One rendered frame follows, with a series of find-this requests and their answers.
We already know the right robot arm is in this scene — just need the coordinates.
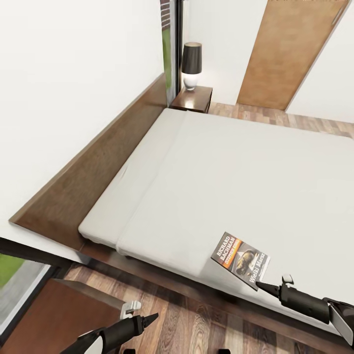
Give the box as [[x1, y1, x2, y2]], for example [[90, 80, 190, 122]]
[[256, 274, 354, 350]]

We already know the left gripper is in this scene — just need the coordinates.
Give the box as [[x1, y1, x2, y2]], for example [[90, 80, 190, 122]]
[[114, 313, 160, 348]]

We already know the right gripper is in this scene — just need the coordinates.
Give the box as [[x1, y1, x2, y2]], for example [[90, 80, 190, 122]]
[[256, 281, 312, 317]]

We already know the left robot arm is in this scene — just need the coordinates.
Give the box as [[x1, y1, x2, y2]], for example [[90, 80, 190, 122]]
[[60, 301, 160, 354]]

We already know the hardback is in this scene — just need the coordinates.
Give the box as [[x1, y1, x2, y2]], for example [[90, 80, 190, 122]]
[[211, 232, 271, 291]]

